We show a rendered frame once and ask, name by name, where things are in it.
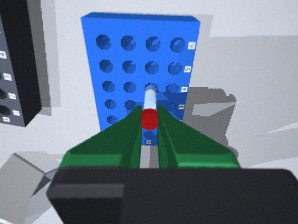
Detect blue tube rack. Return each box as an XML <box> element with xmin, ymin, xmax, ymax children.
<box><xmin>81</xmin><ymin>12</ymin><xmax>201</xmax><ymax>131</ymax></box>

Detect white analytical balance with glass draft shield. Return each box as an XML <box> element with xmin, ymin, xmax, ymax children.
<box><xmin>0</xmin><ymin>154</ymin><xmax>63</xmax><ymax>224</ymax></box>

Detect clear tube with red cap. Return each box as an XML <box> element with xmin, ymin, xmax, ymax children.
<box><xmin>141</xmin><ymin>85</ymin><xmax>158</xmax><ymax>130</ymax></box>

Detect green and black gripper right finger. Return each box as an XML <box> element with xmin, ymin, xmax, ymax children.
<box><xmin>157</xmin><ymin>105</ymin><xmax>241</xmax><ymax>168</ymax></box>

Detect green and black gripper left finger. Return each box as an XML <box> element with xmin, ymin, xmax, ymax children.
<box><xmin>57</xmin><ymin>105</ymin><xmax>142</xmax><ymax>170</ymax></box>

